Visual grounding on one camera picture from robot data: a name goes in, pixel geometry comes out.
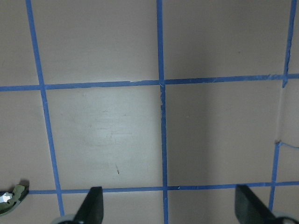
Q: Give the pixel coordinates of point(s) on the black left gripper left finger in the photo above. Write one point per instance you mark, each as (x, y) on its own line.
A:
(91, 210)

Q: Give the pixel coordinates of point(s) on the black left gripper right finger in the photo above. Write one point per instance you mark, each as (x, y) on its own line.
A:
(249, 209)

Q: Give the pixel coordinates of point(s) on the olive green curved part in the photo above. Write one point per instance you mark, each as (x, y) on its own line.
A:
(10, 200)

